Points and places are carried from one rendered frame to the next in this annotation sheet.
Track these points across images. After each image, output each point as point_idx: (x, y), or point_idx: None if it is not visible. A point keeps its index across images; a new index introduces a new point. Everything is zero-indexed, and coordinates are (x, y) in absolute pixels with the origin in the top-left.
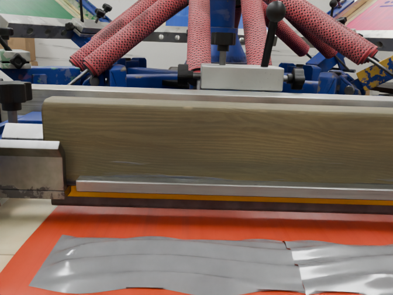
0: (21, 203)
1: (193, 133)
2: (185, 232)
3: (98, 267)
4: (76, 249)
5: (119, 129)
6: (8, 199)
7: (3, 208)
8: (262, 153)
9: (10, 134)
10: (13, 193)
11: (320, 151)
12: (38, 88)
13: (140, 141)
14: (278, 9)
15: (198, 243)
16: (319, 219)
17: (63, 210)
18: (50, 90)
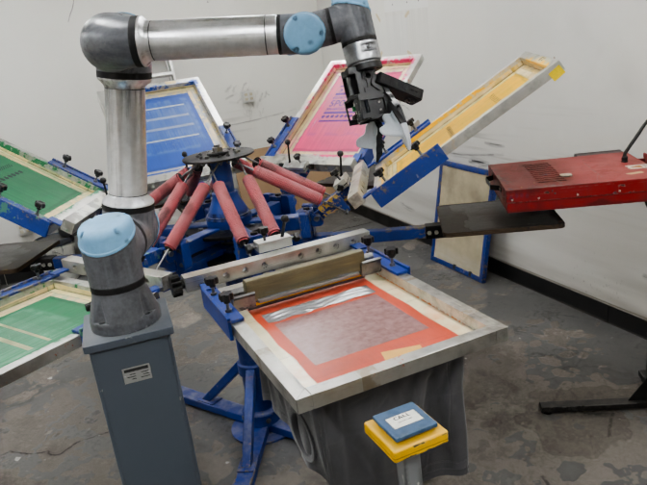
0: None
1: (285, 278)
2: (290, 305)
3: (279, 316)
4: (271, 315)
5: (266, 283)
6: None
7: None
8: (303, 278)
9: None
10: (243, 309)
11: (318, 273)
12: (200, 274)
13: (271, 285)
14: (286, 218)
15: (297, 305)
16: (322, 292)
17: (251, 311)
18: (205, 273)
